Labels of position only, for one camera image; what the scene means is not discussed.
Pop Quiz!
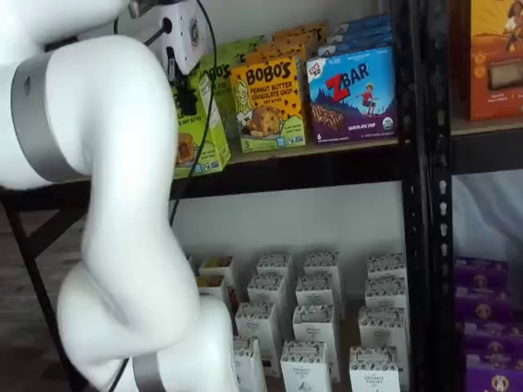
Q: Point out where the large orange box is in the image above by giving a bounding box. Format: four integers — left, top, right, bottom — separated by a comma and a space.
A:
461, 0, 523, 123

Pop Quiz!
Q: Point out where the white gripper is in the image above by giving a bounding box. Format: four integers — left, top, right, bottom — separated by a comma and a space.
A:
161, 0, 206, 117

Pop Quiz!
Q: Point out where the white cartons group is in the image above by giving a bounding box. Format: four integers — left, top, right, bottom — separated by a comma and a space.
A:
228, 285, 369, 392

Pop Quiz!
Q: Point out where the white box yellow label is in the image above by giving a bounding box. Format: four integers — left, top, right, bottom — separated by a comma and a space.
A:
195, 274, 228, 302
199, 256, 236, 283

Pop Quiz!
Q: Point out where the wooden shelf board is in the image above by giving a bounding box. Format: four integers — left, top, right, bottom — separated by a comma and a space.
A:
169, 136, 400, 183
451, 116, 523, 136

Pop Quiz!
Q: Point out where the blue Zbar snack box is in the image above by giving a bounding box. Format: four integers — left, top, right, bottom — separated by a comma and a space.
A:
335, 13, 392, 32
325, 29, 394, 44
306, 39, 398, 145

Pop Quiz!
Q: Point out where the yellow Bobo's peanut butter box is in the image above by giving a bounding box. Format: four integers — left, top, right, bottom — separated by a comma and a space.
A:
230, 42, 308, 154
272, 20, 329, 38
267, 32, 319, 47

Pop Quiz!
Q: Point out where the white organic pantry box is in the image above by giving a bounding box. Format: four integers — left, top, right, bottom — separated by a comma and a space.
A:
280, 339, 333, 392
233, 336, 269, 392
293, 303, 342, 348
364, 276, 409, 310
256, 252, 293, 278
366, 252, 408, 281
349, 345, 404, 392
304, 251, 341, 278
235, 301, 282, 376
247, 272, 288, 327
295, 273, 342, 307
358, 305, 409, 350

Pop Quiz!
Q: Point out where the white plastic sheet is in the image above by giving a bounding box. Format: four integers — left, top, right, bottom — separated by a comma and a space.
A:
451, 169, 523, 262

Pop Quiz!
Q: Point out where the green Bobo's apple pie box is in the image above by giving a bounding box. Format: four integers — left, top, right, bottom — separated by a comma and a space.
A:
199, 43, 263, 140
173, 75, 232, 180
222, 34, 267, 49

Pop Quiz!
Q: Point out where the purple snack box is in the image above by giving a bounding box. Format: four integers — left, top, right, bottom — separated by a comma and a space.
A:
463, 320, 523, 356
465, 353, 523, 392
454, 256, 510, 289
454, 285, 515, 323

